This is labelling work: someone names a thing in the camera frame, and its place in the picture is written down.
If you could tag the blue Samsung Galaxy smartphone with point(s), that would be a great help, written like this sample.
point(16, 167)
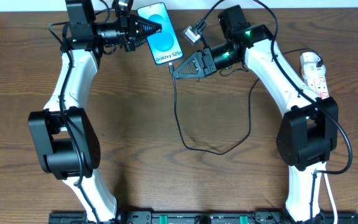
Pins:
point(164, 45)

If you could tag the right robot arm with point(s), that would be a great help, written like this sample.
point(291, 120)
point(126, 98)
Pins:
point(308, 130)

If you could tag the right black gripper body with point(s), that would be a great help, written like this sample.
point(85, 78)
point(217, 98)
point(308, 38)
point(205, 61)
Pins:
point(207, 62)

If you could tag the white charger plug adapter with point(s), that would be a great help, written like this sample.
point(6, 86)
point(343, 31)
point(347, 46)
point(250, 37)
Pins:
point(311, 66)

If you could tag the white power strip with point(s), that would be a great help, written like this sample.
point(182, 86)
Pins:
point(315, 79)

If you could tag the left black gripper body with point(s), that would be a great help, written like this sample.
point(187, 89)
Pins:
point(129, 33)

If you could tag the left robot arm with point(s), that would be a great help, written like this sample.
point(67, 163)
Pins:
point(64, 139)

